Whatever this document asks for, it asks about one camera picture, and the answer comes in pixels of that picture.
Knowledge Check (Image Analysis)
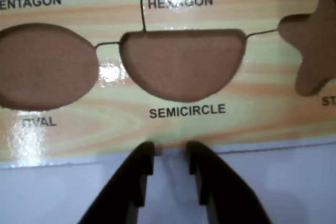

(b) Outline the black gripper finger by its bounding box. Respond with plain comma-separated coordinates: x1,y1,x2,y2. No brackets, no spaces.
185,141,269,224
76,141,155,224

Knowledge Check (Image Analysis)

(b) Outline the wooden shape puzzle board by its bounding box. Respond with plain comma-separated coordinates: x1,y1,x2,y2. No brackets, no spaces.
0,0,336,170

